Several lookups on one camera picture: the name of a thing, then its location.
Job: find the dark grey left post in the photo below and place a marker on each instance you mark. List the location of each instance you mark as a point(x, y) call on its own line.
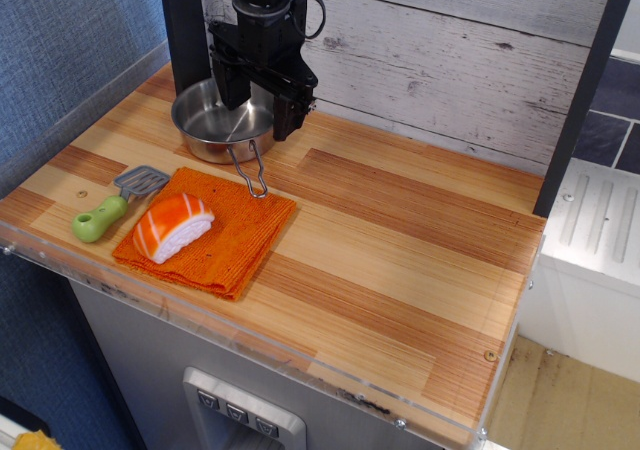
point(187, 40)

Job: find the green handled grey toy spatula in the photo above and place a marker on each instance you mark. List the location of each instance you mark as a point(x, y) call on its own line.
point(141, 181)

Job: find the dark grey post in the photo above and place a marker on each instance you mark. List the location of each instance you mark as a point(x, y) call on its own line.
point(604, 40)
point(187, 40)

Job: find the yellow black object at corner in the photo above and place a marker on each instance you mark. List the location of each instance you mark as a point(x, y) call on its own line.
point(35, 441)

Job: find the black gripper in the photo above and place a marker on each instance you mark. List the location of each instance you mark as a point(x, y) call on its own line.
point(264, 47)

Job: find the silver toy fridge cabinet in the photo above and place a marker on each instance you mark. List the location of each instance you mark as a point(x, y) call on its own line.
point(147, 351)

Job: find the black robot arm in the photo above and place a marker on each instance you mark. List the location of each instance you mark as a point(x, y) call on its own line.
point(264, 48)

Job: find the dark grey right post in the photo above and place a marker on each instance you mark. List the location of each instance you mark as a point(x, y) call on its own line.
point(604, 40)

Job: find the silver ice dispenser panel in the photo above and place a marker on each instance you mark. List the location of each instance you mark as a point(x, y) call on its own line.
point(227, 417)

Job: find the clear acrylic table edge guard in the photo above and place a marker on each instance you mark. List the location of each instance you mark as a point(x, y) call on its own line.
point(375, 338)

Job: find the white toy sink unit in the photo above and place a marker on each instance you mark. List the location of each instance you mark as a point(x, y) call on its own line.
point(583, 299)

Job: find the stainless steel pot with handle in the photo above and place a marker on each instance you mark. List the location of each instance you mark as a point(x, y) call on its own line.
point(215, 134)

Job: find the toy salmon sushi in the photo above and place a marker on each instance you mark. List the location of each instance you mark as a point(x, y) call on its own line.
point(171, 225)

